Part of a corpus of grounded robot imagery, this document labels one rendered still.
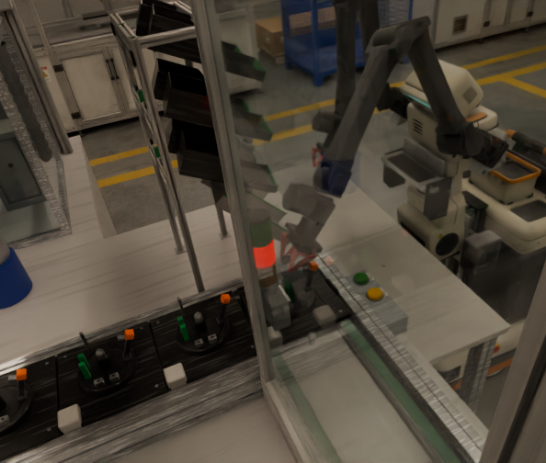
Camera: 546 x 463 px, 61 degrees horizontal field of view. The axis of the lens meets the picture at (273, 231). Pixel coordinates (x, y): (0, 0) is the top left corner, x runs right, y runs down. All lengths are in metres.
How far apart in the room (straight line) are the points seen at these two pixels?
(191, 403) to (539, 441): 0.95
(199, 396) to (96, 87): 4.26
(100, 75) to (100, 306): 3.71
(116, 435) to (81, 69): 4.24
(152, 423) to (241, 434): 0.21
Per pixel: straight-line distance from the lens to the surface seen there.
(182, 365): 1.20
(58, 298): 1.72
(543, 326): 0.25
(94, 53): 5.04
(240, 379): 1.16
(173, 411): 1.17
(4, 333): 1.70
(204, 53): 0.69
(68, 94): 5.11
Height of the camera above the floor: 1.89
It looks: 37 degrees down
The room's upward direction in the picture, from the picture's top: 7 degrees counter-clockwise
